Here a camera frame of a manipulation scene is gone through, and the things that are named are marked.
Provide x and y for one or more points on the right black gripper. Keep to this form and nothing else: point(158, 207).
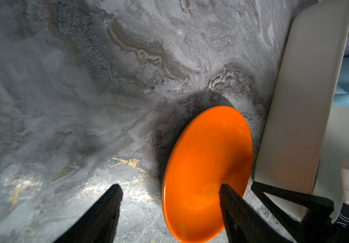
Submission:
point(303, 214)

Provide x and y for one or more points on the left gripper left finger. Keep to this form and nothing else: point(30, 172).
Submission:
point(99, 223)

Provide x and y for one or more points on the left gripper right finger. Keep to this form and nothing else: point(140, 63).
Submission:
point(242, 223)

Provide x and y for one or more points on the orange plate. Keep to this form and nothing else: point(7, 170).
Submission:
point(215, 148)

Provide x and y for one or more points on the white plastic bin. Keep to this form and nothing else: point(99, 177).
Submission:
point(305, 136)

